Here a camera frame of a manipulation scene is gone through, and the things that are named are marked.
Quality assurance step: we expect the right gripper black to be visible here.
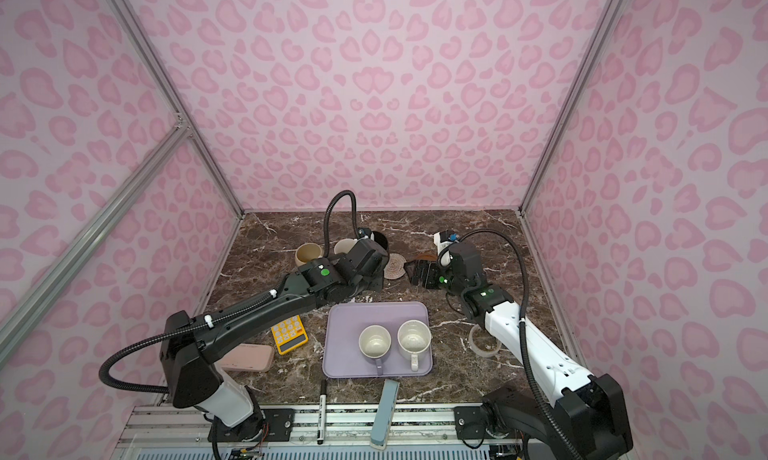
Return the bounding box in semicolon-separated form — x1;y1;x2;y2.
402;259;468;298

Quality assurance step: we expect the black mug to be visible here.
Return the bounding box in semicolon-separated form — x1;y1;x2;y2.
370;231;389;251

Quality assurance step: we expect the white mug light blue outside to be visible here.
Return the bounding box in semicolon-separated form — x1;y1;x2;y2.
333;238;357;255

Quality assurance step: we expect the beige glazed ceramic mug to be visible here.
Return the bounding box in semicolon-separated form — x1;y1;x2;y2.
294;243;324;267

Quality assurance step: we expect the multicolour woven coaster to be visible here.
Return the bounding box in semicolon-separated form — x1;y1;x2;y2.
384;253;406;280

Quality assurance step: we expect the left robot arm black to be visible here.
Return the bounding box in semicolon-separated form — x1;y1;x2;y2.
160;239;389;430

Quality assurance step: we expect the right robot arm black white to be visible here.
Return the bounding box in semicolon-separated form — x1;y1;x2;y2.
404;241;634;459

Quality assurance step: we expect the white mug right front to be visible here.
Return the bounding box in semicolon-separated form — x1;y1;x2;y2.
397;320;432;372

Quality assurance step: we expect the white mug centre front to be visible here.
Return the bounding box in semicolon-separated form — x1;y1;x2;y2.
358;325;392;376

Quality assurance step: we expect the lilac plastic tray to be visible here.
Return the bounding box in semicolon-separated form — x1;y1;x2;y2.
322;302;433;379

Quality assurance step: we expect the clear tape roll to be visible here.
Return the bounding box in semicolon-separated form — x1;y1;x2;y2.
468;325;502;358

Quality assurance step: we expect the yellow calculator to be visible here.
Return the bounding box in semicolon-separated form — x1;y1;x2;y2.
271;315;309;355

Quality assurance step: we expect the light blue long box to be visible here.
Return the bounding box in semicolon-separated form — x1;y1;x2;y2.
370;379;399;450

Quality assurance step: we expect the black marker pen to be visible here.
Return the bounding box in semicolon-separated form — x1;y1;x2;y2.
316;379;328;445

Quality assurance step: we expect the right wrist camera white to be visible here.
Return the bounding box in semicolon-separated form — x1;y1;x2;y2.
433;230;459;255

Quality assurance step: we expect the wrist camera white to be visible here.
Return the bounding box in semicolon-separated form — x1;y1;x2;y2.
433;230;459;255
357;227;374;240

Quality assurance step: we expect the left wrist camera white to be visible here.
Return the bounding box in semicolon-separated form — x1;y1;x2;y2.
357;227;374;240

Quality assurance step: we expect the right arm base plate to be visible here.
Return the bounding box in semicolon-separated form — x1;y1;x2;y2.
453;405;526;442

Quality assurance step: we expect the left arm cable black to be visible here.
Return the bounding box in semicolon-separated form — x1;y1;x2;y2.
98;190;363;396

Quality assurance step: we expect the aluminium front rail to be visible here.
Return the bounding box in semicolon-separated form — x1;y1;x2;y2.
112;403;522;459

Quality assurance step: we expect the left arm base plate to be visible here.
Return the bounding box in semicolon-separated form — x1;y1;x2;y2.
207;408;295;443

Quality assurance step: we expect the aluminium frame post back right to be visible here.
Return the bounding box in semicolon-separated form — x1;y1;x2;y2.
518;0;632;216

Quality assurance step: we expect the aluminium frame post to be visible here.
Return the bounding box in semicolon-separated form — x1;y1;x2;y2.
106;0;245;220
518;0;632;216

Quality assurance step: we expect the aluminium frame post back left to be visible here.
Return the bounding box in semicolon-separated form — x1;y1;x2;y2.
106;0;245;220

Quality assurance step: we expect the aluminium frame strut left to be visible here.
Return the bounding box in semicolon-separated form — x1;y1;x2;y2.
1;121;189;366

